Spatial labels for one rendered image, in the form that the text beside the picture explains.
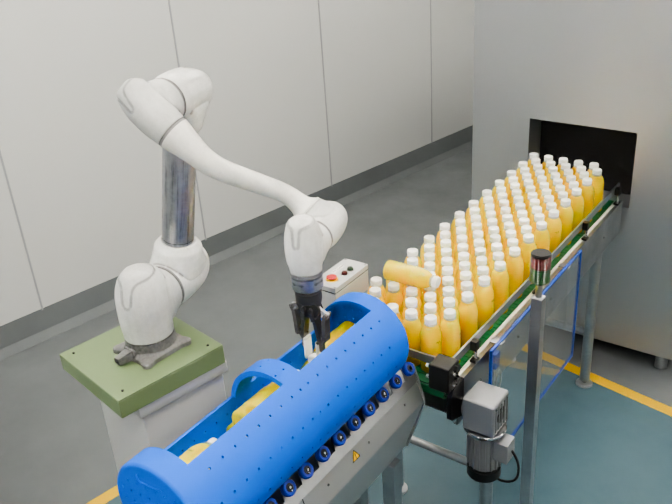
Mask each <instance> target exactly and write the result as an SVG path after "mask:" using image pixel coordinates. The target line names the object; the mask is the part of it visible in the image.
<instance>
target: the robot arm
mask: <svg viewBox="0 0 672 504"><path fill-rule="evenodd" d="M212 94H213V86H212V82H211V80H210V78H209V77H208V76H207V75H206V74H205V73H204V72H203V71H200V70H197V69H194V68H189V67H179V68H175V69H172V70H169V71H167V72H165V73H163V74H161V75H159V76H157V77H156V78H155V79H154V80H151V81H148V82H146V81H145V80H144V79H140V78H132V79H128V80H126V81H125V82H124V83H123V85H122V86H121V87H120V89H119V90H118V92H117V98H118V99H117V100H118V103H119V105H120V107H121V108H122V110H123V112H124V113H125V115H126V116H127V117H128V119H129V120H130V121H131V122H132V123H133V124H134V125H135V126H136V127H137V128H138V129H139V130H140V131H141V132H143V133H144V134H145V135H146V136H147V137H148V138H150V139H151V140H153V141H154V142H156V143H157V144H158V145H160V146H161V147H162V235H161V236H160V237H159V238H158V239H157V240H156V241H155V243H154V247H153V252H152V256H151V259H150V262H149V263H137V264H133V265H130V266H128V267H126V268H125V269H124V270H123V271H122V272H121V273H120V274H119V276H118V278H117V281H116V285H115V305H116V310H117V315H118V319H119V323H120V327H121V330H122V332H123V335H124V339H125V341H124V342H122V343H120V344H117V345H115V346H114V347H113V352H114V353H115V354H118V355H117V356H116V357H115V358H114V360H115V362H116V363H117V365H123V364H125V363H128V362H131V361H133V362H135V363H137V364H139V365H140V366H141V367H142V368H143V369H145V370H148V369H151V368H152V367H153V366H154V365H155V364H157V363H158V362H160V361H162V360H163V359H165V358H167V357H168V356H170V355H171V354H173V353H175V352H176V351H178V350H180V349H181V348H183V347H186V346H189V345H190V344H191V343H192V342H191V338H190V337H186V336H182V335H180V334H178V333H176V331H175V328H174V324H173V318H174V317H175V315H176V313H177V310H178V308H179V306H180V305H181V304H182V303H184V302H185V301H186V300H187V299H188V298H190V297H191V296H192V295H193V294H194V293H195V292H196V291H197V290H198V289H199V287H200V286H201V285H202V284H203V282H204V281H205V279H206V277H207V275H208V272H209V267H210V261H209V257H208V254H207V252H206V250H205V249H204V248H203V247H202V243H201V241H200V240H199V239H198V238H197V237H196V236H195V235H194V221H195V186H196V169H197V170H199V171H200V172H202V173H203V174H205V175H207V176H209V177H211V178H213V179H215V180H217V181H220V182H223V183H225V184H228V185H231V186H234V187H238V188H241V189H244V190H247V191H250V192H254V193H257V194H260V195H263V196H266V197H269V198H272V199H275V200H277V201H279V202H281V203H282V204H284V205H285V206H287V207H288V208H289V209H290V210H291V212H292V213H293V215H294V216H293V217H291V218H290V219H289V220H288V221H287V224H286V227H285V233H284V249H285V257H286V262H287V264H288V266H289V270H290V277H291V286H292V289H293V290H294V291H295V299H296V300H295V301H293V302H292V303H290V304H289V307H290V309H291V311H292V316H293V322H294V328H295V333H296V334H299V335H300V336H301V338H302V345H303V346H304V354H305V358H306V359H307V358H308V356H310V355H311V354H312V353H313V352H312V340H311V334H308V333H310V332H309V319H310V320H311V322H312V323H313V327H314V331H315V335H316V339H317V341H316V342H315V348H316V356H318V355H319V354H320V353H321V352H322V351H324V350H325V343H326V342H327V341H328V340H330V316H331V312H330V311H328V312H327V311H325V310H324V309H323V306H322V303H321V301H322V287H323V285H324V282H323V269H322V264H323V261H324V260H325V257H326V255H327V252H328V250H329V249H330V248H331V247H333V246H334V245H335V244H336V243H337V241H338V240H339V239H340V238H341V236H342V234H343V233H344V231H345V229H346V226H347V220H348V217H347V212H346V210H345V208H344V207H343V206H342V205H341V204H339V203H337V202H335V201H325V200H322V199H320V198H319V197H316V198H312V197H308V196H306V195H304V194H303V193H301V192H300V191H298V190H297V189H295V188H293V187H292V186H290V185H288V184H286V183H284V182H281V181H279V180H276V179H274V178H271V177H269V176H266V175H263V174H261V173H258V172H256V171H253V170H250V169H248V168H245V167H243V166H240V165H237V164H235V163H232V162H230V161H228V160H226V159H224V158H222V157H220V156H219V155H217V154H216V153H215V152H213V151H212V150H211V149H210V148H209V147H208V146H207V145H206V144H205V142H204V141H203V140H202V139H201V138H200V136H199V135H198V134H197V133H198V132H199V131H200V130H201V128H202V126H203V122H204V119H205V115H206V112H207V109H208V106H209V103H210V101H211V99H212ZM321 318H322V320H321Z"/></svg>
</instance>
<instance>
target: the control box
mask: <svg viewBox="0 0 672 504"><path fill-rule="evenodd" d="M342 265H343V267H342ZM340 266H341V267H340ZM348 266H352V267H353V270H351V271H349V270H347V267H348ZM339 267H340V269H339ZM335 270H336V271H335ZM343 270H346V271H347V272H348V273H347V274H346V275H342V274H341V272H342V271H343ZM333 271H334V273H333ZM329 274H335V275H337V278H336V279H334V280H328V279H327V278H326V276H327V275H329ZM323 282H324V285H323V287H322V301H321V303H322V306H323V309H324V310H325V309H326V308H327V307H328V306H329V305H330V304H331V303H333V302H334V301H335V300H337V299H338V298H339V297H341V296H342V295H344V294H347V293H351V292H361V293H364V292H365V291H366V290H368V289H369V281H368V264H365V263H361V262H357V261H354V260H350V259H346V258H344V259H343V260H342V261H340V262H339V263H338V264H336V265H335V266H333V267H332V268H331V269H329V270H328V271H326V272H325V273H324V274H323Z"/></svg>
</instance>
